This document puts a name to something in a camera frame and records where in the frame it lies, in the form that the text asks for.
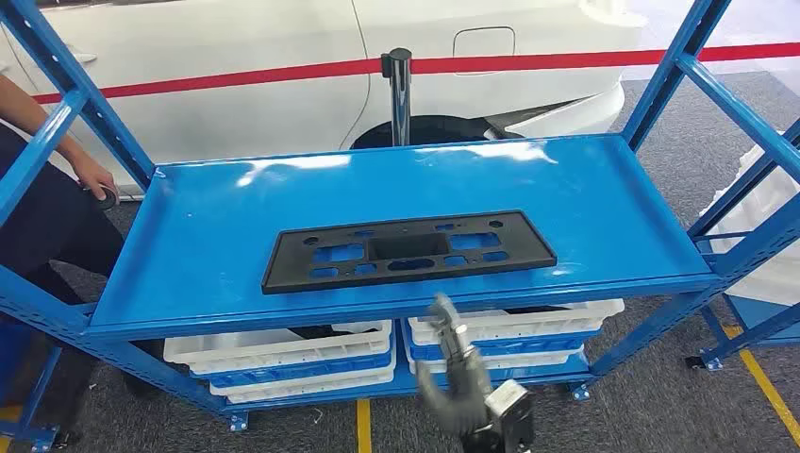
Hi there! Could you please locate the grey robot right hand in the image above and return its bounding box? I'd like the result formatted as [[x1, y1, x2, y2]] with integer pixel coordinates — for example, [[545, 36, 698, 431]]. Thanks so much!
[[415, 294, 495, 439]]

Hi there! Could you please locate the black plastic bracket part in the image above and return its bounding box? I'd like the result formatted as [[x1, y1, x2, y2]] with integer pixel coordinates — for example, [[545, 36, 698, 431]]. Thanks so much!
[[260, 210, 558, 295]]

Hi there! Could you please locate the blue metal shelf board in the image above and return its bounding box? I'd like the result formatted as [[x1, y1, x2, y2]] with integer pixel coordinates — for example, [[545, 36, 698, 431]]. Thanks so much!
[[84, 132, 726, 342]]

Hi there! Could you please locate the blue plastic crate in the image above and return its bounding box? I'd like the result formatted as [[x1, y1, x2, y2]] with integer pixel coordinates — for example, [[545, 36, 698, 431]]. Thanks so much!
[[206, 349, 395, 389], [408, 334, 601, 362]]

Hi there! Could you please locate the black car tyre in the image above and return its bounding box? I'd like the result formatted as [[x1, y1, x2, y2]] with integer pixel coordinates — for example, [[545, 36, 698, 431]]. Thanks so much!
[[349, 114, 521, 151]]

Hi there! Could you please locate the red barrier belt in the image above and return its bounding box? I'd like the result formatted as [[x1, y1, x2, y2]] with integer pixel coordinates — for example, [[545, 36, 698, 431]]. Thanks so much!
[[31, 42, 800, 106]]

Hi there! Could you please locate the white plastic bag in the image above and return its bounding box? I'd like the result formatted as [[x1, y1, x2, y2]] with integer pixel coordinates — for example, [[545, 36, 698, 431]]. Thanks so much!
[[708, 144, 800, 308]]

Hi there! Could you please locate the white car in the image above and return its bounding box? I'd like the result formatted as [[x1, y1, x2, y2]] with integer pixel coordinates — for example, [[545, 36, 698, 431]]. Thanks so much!
[[0, 0, 648, 195]]

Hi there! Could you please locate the person's hand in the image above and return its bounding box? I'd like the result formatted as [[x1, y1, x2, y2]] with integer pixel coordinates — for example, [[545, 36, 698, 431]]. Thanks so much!
[[68, 153, 120, 201]]

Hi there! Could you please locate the person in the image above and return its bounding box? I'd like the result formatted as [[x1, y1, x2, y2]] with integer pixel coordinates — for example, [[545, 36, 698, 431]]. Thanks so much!
[[0, 62, 165, 401]]

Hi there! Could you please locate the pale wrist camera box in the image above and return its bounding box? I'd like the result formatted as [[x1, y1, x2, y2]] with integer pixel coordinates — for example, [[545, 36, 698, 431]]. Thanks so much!
[[486, 379, 532, 427]]

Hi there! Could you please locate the chrome stanchion post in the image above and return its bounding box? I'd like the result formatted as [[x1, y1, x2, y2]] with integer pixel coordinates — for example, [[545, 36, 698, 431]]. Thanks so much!
[[381, 47, 414, 147]]

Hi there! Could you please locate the blue steel shelving rack frame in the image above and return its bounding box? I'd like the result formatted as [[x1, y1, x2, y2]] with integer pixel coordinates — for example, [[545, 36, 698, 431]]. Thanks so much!
[[0, 0, 800, 453], [684, 231, 800, 371]]

